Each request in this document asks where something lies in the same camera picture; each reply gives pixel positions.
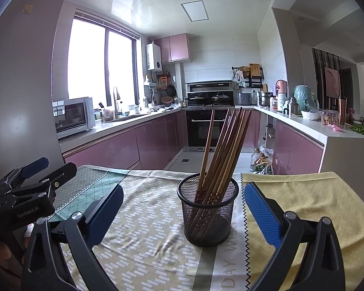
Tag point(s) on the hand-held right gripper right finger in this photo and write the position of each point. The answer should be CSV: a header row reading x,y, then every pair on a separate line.
x,y
262,215

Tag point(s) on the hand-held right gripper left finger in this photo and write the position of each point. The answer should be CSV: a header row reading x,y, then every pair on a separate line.
x,y
104,215

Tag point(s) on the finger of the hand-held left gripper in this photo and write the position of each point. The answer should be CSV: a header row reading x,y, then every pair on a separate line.
x,y
60,174
33,165

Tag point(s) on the black mesh holder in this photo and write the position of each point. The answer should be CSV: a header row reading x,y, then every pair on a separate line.
x,y
209,233

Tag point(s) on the bunch of wooden chopsticks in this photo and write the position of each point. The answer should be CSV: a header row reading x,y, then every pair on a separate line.
x,y
227,145

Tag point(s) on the person's left hand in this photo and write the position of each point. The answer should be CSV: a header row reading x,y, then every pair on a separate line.
x,y
3,254

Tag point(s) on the yellow cloth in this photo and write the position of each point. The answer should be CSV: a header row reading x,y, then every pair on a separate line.
x,y
303,197

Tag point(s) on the patterned beige green tablecloth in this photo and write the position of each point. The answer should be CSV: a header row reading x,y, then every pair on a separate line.
x,y
145,194

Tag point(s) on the plastic bags of vegetables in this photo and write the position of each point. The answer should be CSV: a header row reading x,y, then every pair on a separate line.
x,y
261,162

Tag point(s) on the white microwave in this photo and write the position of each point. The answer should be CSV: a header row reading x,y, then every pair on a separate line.
x,y
72,116

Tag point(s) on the pink base cabinets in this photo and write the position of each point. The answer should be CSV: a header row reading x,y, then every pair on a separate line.
x,y
291,145
118,144

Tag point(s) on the grey refrigerator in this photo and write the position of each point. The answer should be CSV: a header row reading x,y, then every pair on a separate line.
x,y
21,81

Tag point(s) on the steel faucet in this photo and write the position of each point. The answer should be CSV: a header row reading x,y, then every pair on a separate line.
x,y
116,103

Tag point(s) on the black built-in oven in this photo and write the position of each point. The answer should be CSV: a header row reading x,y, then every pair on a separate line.
x,y
195,130

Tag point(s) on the steel flask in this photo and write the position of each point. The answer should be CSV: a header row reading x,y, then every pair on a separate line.
x,y
292,106

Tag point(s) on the steel stockpot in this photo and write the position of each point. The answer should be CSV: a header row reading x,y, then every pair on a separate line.
x,y
265,99

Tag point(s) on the clear plastic food container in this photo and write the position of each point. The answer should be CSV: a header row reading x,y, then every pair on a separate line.
x,y
330,118

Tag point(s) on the kitchen window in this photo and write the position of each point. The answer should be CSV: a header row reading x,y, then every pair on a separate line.
x,y
91,57

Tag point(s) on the dark pot with lid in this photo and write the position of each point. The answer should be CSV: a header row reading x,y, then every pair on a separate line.
x,y
220,97
196,98

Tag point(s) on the pink kettle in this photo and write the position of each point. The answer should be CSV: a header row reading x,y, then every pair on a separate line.
x,y
281,87

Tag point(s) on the green leafy vegetables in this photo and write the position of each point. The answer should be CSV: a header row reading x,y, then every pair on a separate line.
x,y
361,129

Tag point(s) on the copper tumbler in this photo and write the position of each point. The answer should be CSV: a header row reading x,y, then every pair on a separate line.
x,y
342,110

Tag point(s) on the hanging frying pan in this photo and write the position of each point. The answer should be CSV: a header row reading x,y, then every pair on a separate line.
x,y
171,91

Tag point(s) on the black range hood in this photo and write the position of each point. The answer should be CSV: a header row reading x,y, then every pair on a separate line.
x,y
209,85

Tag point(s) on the wooden cutting board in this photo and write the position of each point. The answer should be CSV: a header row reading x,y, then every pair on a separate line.
x,y
255,70

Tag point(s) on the white water heater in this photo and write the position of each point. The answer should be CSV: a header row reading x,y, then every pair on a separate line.
x,y
153,57

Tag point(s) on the ceiling light panel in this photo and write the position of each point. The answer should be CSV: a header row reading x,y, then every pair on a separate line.
x,y
194,11

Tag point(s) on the black wall rack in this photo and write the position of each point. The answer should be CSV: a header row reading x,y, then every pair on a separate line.
x,y
254,82

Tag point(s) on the framed wall picture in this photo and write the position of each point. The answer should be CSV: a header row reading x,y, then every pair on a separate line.
x,y
331,82

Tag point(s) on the pink wall cabinet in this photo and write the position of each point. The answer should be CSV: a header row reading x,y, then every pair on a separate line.
x,y
174,48

